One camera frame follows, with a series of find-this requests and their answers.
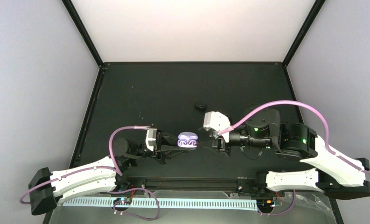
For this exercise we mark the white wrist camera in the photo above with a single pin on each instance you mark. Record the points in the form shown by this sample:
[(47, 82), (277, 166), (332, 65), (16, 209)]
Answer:
[(218, 125), (150, 140)]

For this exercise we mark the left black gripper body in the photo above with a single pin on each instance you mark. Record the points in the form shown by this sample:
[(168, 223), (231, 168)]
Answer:
[(157, 154)]

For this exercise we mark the lavender earbud charging case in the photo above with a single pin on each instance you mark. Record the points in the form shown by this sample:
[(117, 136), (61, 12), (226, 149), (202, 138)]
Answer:
[(188, 136)]

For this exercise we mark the black aluminium front rail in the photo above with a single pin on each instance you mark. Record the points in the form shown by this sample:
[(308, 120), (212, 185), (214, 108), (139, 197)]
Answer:
[(184, 183)]

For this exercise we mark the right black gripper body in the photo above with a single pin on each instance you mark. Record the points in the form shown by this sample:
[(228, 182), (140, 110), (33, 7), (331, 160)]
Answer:
[(220, 145)]

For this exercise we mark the purple earbud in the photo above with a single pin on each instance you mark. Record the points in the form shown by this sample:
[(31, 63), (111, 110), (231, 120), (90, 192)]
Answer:
[(192, 144), (182, 143)]

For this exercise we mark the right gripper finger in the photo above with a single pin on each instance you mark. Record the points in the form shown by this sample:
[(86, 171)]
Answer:
[(204, 129), (209, 145)]

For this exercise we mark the black earbud charging case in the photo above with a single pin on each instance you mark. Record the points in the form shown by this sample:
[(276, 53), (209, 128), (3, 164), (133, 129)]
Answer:
[(201, 106)]

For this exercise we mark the white slotted cable duct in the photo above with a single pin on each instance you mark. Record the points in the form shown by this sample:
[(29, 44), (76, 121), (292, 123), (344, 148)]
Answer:
[(164, 203)]

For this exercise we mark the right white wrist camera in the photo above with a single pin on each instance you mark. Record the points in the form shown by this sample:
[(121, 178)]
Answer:
[(218, 125)]

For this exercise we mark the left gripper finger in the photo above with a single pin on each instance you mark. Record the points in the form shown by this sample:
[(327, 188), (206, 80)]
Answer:
[(167, 137), (171, 151)]

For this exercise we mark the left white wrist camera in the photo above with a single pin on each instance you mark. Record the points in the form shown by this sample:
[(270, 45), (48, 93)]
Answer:
[(150, 140)]

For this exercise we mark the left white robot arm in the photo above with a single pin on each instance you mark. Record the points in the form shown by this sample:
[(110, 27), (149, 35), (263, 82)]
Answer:
[(48, 189)]

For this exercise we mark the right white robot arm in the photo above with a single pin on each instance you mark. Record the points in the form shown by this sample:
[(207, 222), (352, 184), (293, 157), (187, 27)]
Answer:
[(332, 173)]

